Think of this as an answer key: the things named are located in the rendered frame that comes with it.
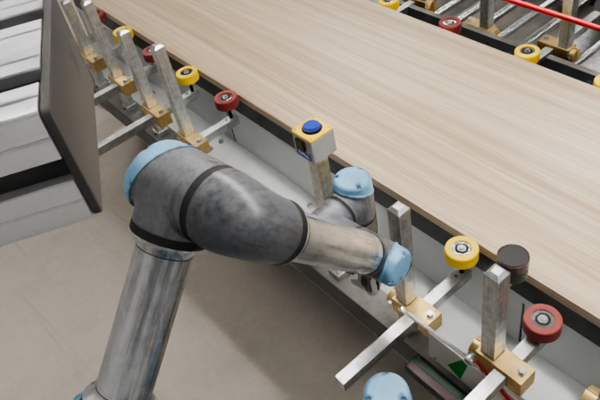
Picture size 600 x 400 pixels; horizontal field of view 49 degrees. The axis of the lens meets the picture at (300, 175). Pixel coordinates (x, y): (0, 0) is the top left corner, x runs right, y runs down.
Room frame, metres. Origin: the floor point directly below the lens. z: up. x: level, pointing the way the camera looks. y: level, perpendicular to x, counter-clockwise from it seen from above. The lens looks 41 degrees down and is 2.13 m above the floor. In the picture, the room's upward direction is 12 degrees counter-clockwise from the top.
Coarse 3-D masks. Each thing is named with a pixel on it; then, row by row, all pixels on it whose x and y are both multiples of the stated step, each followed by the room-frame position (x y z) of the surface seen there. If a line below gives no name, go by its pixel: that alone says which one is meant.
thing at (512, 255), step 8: (504, 248) 0.78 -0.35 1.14; (512, 248) 0.78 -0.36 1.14; (520, 248) 0.78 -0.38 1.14; (504, 256) 0.77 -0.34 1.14; (512, 256) 0.76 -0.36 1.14; (520, 256) 0.76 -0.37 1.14; (528, 256) 0.75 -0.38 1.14; (504, 264) 0.75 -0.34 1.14; (512, 264) 0.74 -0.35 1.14; (520, 264) 0.74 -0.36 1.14
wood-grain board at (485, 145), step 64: (128, 0) 2.77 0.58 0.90; (192, 0) 2.63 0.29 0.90; (256, 0) 2.50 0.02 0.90; (320, 0) 2.38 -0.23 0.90; (192, 64) 2.11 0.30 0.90; (256, 64) 2.02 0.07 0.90; (320, 64) 1.93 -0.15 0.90; (384, 64) 1.84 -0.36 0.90; (448, 64) 1.76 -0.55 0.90; (512, 64) 1.68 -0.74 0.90; (384, 128) 1.51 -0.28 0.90; (448, 128) 1.45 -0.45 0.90; (512, 128) 1.39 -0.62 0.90; (576, 128) 1.33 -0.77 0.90; (448, 192) 1.19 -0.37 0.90; (512, 192) 1.15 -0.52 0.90; (576, 192) 1.10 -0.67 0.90; (576, 256) 0.91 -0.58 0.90
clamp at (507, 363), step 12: (480, 336) 0.78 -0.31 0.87; (504, 348) 0.74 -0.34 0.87; (480, 360) 0.73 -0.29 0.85; (492, 360) 0.72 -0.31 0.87; (504, 360) 0.71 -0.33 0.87; (516, 360) 0.71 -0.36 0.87; (504, 372) 0.68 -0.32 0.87; (516, 372) 0.68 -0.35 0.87; (528, 372) 0.67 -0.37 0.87; (516, 384) 0.66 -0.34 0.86; (528, 384) 0.66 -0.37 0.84
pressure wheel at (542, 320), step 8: (536, 304) 0.80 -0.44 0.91; (544, 304) 0.80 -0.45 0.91; (528, 312) 0.79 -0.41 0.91; (536, 312) 0.78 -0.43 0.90; (544, 312) 0.78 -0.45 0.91; (552, 312) 0.77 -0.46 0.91; (528, 320) 0.77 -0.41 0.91; (536, 320) 0.77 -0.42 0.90; (544, 320) 0.76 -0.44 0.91; (552, 320) 0.76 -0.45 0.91; (560, 320) 0.75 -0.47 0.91; (528, 328) 0.75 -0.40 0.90; (536, 328) 0.75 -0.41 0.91; (544, 328) 0.74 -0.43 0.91; (552, 328) 0.74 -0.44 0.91; (560, 328) 0.74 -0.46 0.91; (528, 336) 0.75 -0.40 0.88; (536, 336) 0.74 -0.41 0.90; (544, 336) 0.73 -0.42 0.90; (552, 336) 0.73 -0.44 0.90
